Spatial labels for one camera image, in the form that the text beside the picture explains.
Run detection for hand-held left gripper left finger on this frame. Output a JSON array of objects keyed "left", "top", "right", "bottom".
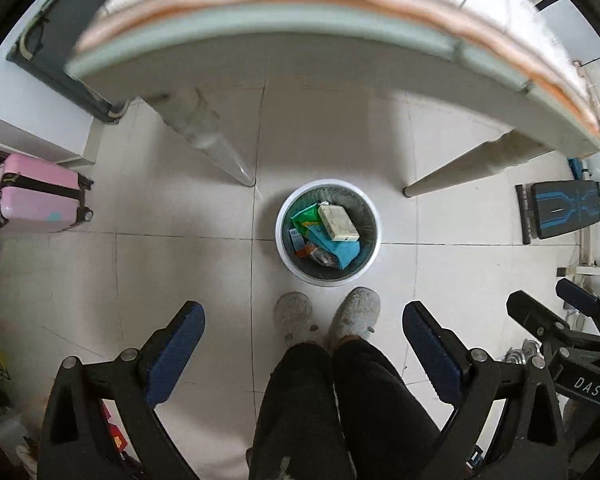
[{"left": 37, "top": 301, "right": 205, "bottom": 480}]

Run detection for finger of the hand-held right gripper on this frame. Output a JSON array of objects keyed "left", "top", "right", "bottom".
[
  {"left": 557, "top": 278, "right": 600, "bottom": 321},
  {"left": 507, "top": 290, "right": 600, "bottom": 348}
]

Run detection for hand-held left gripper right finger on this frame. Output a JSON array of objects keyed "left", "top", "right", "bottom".
[{"left": 402, "top": 301, "right": 566, "bottom": 480}]

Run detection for white round trash bin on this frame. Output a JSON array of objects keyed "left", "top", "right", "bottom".
[{"left": 275, "top": 178, "right": 381, "bottom": 287}]

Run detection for blue green tissue packet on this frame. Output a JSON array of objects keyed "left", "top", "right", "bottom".
[{"left": 291, "top": 204, "right": 362, "bottom": 270}]

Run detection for orange plastic bag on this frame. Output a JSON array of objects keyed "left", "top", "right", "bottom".
[{"left": 297, "top": 242, "right": 342, "bottom": 268}]

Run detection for cream box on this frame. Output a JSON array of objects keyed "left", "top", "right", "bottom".
[{"left": 318, "top": 203, "right": 361, "bottom": 242}]

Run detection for person's right grey slipper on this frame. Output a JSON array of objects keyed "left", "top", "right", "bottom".
[{"left": 327, "top": 286, "right": 382, "bottom": 348}]

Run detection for person's grey slipper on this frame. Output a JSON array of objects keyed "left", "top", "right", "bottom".
[
  {"left": 327, "top": 286, "right": 382, "bottom": 348},
  {"left": 272, "top": 291, "right": 314, "bottom": 347}
]

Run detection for black blue exercise board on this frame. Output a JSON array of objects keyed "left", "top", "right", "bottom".
[{"left": 515, "top": 180, "right": 600, "bottom": 247}]

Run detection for person's black pants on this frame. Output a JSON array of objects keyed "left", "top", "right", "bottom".
[{"left": 247, "top": 337, "right": 443, "bottom": 480}]

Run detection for person's left grey slipper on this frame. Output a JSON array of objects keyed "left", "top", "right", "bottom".
[{"left": 272, "top": 291, "right": 314, "bottom": 347}]

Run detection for pink suitcase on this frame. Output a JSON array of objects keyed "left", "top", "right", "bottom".
[{"left": 0, "top": 153, "right": 95, "bottom": 233}]

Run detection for white table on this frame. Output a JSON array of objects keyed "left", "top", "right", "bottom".
[
  {"left": 67, "top": 25, "right": 600, "bottom": 198},
  {"left": 65, "top": 0, "right": 600, "bottom": 148}
]

